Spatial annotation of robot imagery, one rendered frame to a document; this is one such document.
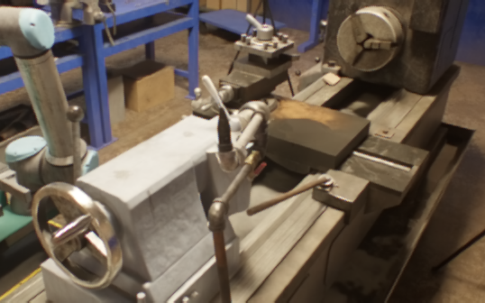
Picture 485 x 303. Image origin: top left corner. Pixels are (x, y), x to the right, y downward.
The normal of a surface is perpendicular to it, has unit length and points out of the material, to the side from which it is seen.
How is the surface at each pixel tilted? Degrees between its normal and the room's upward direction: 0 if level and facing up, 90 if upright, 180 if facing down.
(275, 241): 0
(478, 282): 0
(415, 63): 90
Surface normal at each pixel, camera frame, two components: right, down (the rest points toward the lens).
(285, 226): 0.03, -0.88
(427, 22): -0.55, 0.39
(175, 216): 0.81, 0.05
